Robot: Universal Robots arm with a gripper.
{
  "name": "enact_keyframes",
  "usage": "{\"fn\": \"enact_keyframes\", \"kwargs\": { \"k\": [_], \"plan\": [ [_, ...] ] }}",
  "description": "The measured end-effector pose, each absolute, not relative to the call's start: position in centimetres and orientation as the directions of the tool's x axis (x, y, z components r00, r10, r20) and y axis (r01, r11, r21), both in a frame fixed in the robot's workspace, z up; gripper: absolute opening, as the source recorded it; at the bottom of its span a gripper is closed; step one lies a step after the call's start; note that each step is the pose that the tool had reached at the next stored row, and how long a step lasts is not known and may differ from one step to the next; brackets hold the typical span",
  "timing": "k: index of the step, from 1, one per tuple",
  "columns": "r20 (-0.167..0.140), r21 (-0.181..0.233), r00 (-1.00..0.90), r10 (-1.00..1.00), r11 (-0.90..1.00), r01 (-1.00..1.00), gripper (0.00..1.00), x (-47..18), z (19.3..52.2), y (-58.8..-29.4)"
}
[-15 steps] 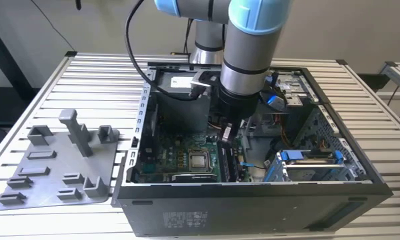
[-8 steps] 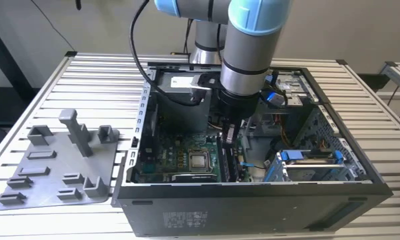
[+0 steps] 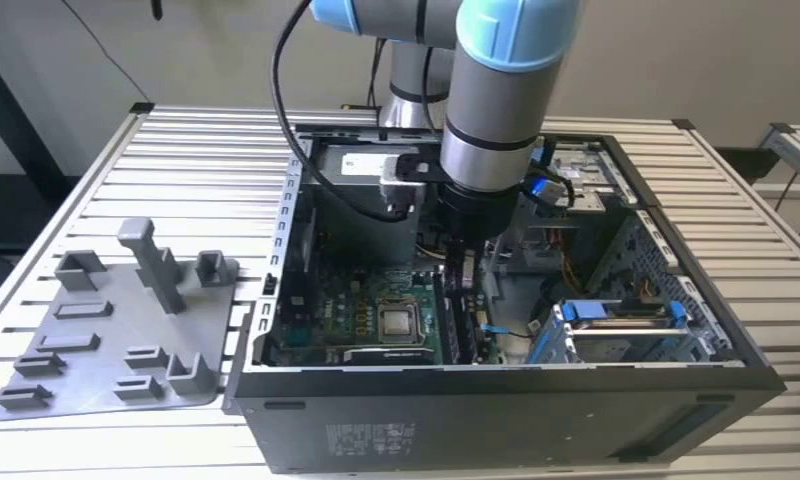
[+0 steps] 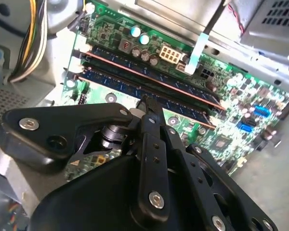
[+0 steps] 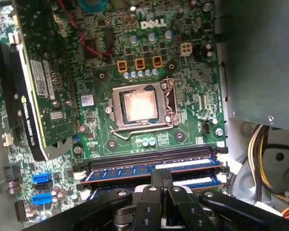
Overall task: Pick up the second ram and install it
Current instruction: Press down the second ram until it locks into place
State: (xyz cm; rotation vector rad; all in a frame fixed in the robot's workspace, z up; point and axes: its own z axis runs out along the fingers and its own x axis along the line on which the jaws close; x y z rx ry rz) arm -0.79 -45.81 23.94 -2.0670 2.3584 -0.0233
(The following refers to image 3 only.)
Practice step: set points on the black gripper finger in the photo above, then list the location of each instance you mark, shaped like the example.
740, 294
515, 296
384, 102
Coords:
476, 260
452, 265

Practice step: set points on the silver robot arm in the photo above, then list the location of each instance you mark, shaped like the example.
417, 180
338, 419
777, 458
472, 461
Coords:
500, 110

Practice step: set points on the silver CPU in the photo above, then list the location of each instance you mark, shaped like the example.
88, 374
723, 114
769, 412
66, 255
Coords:
398, 323

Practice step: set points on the grey metal drive cage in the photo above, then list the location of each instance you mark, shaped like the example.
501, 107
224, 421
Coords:
583, 202

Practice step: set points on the grey power supply unit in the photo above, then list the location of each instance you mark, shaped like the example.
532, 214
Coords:
353, 225

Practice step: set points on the green motherboard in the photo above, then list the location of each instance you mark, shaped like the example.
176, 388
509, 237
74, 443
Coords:
346, 300

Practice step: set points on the hard disk in blue carrier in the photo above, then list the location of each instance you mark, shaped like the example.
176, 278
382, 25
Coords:
583, 310

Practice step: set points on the black graphics card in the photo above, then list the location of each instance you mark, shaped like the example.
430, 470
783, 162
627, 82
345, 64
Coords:
386, 355

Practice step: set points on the black case fan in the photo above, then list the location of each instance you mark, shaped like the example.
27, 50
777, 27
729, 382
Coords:
301, 270

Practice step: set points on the black PC case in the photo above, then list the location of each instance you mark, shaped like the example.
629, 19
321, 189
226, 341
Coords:
440, 425

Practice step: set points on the metal slat side table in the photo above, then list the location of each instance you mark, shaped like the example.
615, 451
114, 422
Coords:
789, 145

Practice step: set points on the grey parts rack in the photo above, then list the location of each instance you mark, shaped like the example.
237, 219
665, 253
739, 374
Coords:
126, 330

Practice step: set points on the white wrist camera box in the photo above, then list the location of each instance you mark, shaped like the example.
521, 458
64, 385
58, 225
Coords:
400, 192

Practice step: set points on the black furniture frame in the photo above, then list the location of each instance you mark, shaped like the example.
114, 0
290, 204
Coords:
13, 210

